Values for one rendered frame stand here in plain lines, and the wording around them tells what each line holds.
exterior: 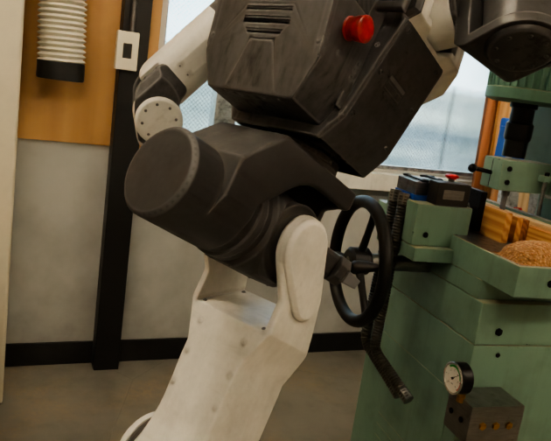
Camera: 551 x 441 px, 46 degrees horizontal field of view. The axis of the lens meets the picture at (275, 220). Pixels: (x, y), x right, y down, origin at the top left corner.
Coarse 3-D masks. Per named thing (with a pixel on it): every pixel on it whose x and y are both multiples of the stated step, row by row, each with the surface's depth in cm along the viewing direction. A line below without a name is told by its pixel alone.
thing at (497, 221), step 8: (488, 208) 141; (496, 208) 139; (488, 216) 141; (496, 216) 138; (504, 216) 136; (512, 216) 136; (488, 224) 141; (496, 224) 138; (504, 224) 136; (480, 232) 143; (488, 232) 140; (496, 232) 138; (504, 232) 136; (496, 240) 138; (504, 240) 137
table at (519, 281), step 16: (384, 208) 169; (464, 240) 134; (480, 240) 136; (416, 256) 135; (432, 256) 136; (448, 256) 137; (464, 256) 133; (480, 256) 128; (496, 256) 124; (480, 272) 128; (496, 272) 123; (512, 272) 119; (528, 272) 118; (544, 272) 119; (512, 288) 119; (528, 288) 119; (544, 288) 120
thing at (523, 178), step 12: (492, 156) 147; (492, 168) 145; (504, 168) 142; (516, 168) 143; (528, 168) 144; (540, 168) 145; (480, 180) 149; (492, 180) 145; (504, 180) 143; (516, 180) 144; (528, 180) 145; (504, 192) 147; (528, 192) 146; (540, 192) 147
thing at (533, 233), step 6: (528, 228) 138; (534, 228) 137; (540, 228) 137; (528, 234) 138; (534, 234) 136; (540, 234) 135; (546, 234) 133; (528, 240) 138; (534, 240) 136; (540, 240) 135; (546, 240) 133
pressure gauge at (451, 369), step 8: (448, 368) 126; (456, 368) 123; (464, 368) 122; (448, 376) 125; (464, 376) 121; (472, 376) 122; (448, 384) 125; (456, 384) 123; (464, 384) 121; (472, 384) 122; (456, 392) 122; (464, 392) 122
